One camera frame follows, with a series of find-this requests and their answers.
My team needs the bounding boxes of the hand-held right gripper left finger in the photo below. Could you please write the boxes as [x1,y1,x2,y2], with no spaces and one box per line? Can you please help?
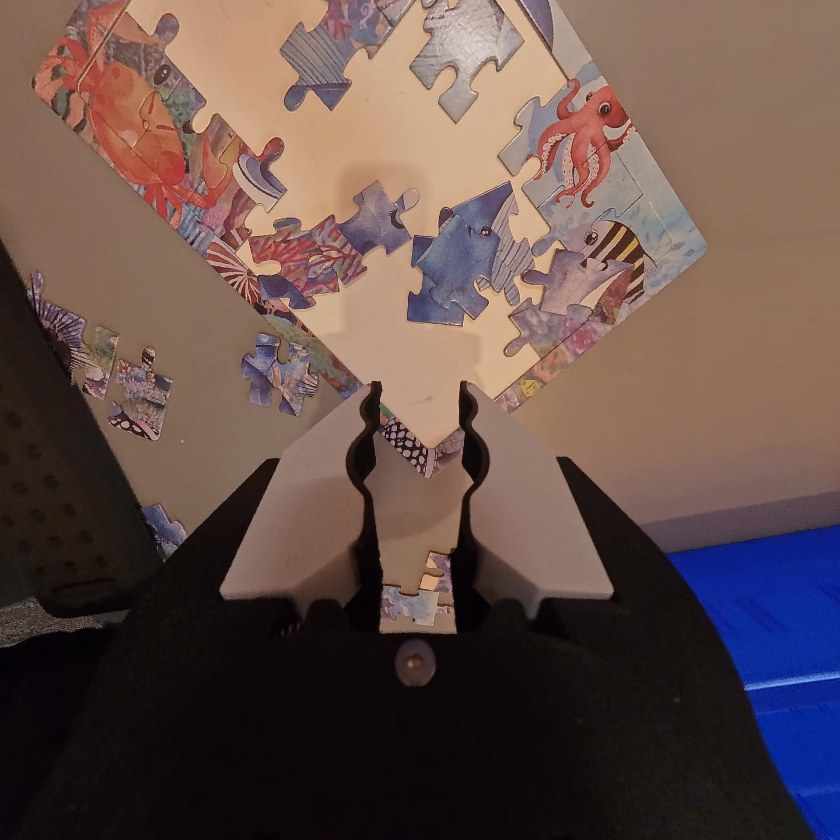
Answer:
[218,382,385,633]

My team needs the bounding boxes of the red coral navy puzzle piece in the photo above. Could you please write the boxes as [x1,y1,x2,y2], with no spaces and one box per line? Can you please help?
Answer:
[248,220,342,311]

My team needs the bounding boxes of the blue plastic storage bin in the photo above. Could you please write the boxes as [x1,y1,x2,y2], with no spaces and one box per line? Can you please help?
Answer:
[666,532,840,840]

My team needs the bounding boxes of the few scattered puzzle pieces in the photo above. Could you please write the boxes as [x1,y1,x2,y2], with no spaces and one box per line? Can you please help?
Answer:
[381,550,455,626]

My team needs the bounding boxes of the black perforated pad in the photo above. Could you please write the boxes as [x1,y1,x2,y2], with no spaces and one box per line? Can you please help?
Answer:
[0,239,165,618]

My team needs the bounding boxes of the whale eyelash puzzle piece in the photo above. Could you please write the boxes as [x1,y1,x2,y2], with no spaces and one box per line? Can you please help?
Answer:
[340,182,421,258]

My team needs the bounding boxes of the ocean print puzzle board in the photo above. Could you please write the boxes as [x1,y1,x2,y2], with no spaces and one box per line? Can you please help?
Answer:
[31,0,708,479]

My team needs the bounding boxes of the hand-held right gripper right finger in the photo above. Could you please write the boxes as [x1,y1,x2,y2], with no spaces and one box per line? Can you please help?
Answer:
[451,382,616,633]

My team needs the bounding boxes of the pile of loose puzzle pieces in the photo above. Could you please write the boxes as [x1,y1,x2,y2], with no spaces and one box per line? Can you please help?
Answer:
[26,271,320,559]

